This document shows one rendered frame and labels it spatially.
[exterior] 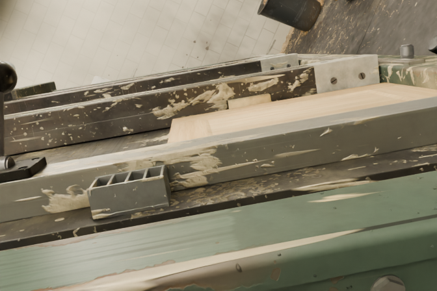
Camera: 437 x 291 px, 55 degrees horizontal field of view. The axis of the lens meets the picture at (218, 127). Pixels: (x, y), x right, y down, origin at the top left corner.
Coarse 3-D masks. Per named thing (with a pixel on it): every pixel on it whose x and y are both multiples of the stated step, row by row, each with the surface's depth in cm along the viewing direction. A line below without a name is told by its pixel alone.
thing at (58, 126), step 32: (320, 64) 78; (352, 64) 79; (128, 96) 78; (160, 96) 77; (192, 96) 78; (224, 96) 78; (288, 96) 79; (32, 128) 77; (64, 128) 77; (96, 128) 77; (128, 128) 78; (160, 128) 78
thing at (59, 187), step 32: (256, 128) 46; (288, 128) 43; (320, 128) 42; (352, 128) 42; (384, 128) 42; (416, 128) 43; (96, 160) 43; (128, 160) 41; (160, 160) 41; (192, 160) 41; (224, 160) 42; (256, 160) 42; (288, 160) 42; (320, 160) 42; (0, 192) 40; (32, 192) 41; (64, 192) 41
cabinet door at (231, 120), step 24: (312, 96) 76; (336, 96) 72; (360, 96) 69; (384, 96) 66; (408, 96) 61; (432, 96) 58; (192, 120) 71; (216, 120) 69; (240, 120) 66; (264, 120) 62; (288, 120) 60
